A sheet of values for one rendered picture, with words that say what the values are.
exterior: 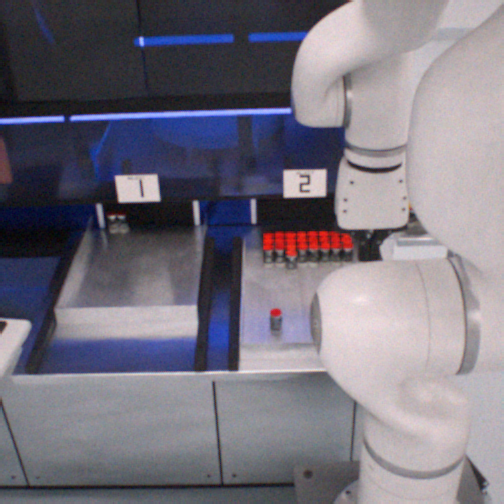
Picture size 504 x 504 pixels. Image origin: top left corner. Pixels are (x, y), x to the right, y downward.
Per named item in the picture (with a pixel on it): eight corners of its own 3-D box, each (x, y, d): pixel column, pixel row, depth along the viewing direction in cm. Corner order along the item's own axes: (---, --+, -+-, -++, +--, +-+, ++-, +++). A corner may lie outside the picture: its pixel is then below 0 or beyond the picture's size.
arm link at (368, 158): (404, 125, 96) (402, 144, 98) (341, 127, 96) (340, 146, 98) (417, 149, 89) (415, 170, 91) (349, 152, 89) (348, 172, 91)
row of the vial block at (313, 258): (263, 263, 141) (263, 243, 139) (351, 261, 141) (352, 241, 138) (263, 269, 139) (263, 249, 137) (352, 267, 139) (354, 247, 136)
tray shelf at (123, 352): (72, 236, 156) (71, 229, 155) (381, 228, 155) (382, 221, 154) (12, 384, 116) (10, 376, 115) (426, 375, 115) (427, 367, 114)
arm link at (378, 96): (344, 152, 89) (414, 149, 89) (347, 51, 82) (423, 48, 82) (334, 127, 96) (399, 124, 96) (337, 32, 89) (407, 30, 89)
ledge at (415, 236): (386, 214, 160) (387, 207, 159) (441, 213, 160) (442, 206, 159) (397, 247, 148) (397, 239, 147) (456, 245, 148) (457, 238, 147)
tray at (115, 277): (93, 229, 155) (90, 215, 153) (208, 225, 155) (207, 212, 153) (57, 323, 127) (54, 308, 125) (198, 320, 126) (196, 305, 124)
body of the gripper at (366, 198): (406, 140, 97) (400, 209, 103) (334, 142, 97) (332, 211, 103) (418, 163, 91) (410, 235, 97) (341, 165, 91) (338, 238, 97)
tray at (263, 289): (244, 251, 145) (243, 237, 143) (368, 248, 145) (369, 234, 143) (240, 360, 117) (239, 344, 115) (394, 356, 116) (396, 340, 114)
